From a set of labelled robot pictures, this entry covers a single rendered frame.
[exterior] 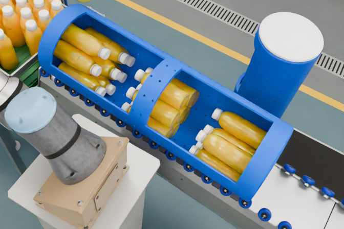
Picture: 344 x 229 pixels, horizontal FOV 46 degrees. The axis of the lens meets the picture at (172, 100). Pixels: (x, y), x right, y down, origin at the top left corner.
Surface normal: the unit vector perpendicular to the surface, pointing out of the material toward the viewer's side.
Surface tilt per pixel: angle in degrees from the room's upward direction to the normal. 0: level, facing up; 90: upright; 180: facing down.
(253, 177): 54
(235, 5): 0
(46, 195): 40
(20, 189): 0
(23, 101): 34
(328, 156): 0
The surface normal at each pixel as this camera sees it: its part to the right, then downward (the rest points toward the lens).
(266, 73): -0.59, 0.64
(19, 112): -0.43, -0.66
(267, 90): -0.36, 0.76
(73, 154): 0.30, 0.06
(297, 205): 0.09, -0.54
